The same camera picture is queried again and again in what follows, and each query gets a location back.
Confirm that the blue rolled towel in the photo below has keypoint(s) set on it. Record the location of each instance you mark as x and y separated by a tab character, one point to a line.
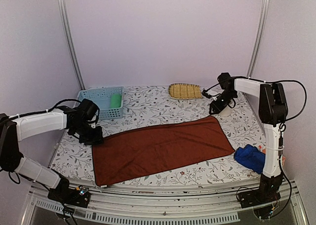
251	158

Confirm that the woven bamboo tray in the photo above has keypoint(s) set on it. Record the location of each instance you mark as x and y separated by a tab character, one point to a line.
184	91

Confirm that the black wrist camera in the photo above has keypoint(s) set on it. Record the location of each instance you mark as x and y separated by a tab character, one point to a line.
224	80
89	109

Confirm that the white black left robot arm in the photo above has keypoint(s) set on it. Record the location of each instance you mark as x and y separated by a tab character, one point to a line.
27	139

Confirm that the light blue plastic basket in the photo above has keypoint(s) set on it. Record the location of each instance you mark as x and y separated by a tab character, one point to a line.
101	97

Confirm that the green microfiber towel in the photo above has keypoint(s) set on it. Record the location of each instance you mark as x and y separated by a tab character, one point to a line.
115	101

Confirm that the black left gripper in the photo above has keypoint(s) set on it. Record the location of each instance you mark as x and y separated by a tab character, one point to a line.
98	139

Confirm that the cream cylindrical cup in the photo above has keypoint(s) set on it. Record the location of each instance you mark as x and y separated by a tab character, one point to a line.
225	112

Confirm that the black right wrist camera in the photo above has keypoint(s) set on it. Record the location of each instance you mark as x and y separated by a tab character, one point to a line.
224	80

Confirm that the orange patterned towel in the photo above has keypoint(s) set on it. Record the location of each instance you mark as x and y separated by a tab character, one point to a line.
262	149

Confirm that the aluminium front rail base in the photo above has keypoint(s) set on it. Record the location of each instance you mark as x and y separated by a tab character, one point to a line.
213	204

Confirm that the right aluminium frame post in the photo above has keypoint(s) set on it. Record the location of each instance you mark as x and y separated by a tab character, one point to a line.
260	31

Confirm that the left aluminium frame post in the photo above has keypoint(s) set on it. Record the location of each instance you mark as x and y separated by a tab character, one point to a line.
70	43

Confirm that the aluminium frame post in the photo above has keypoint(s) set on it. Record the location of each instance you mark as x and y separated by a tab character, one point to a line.
70	43
260	31

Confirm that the brown towel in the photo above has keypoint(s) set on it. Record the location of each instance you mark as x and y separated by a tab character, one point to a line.
153	149

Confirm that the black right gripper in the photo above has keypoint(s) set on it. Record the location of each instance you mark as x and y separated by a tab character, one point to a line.
220	108

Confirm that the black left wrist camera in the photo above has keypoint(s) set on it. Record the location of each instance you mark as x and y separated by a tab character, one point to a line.
89	109

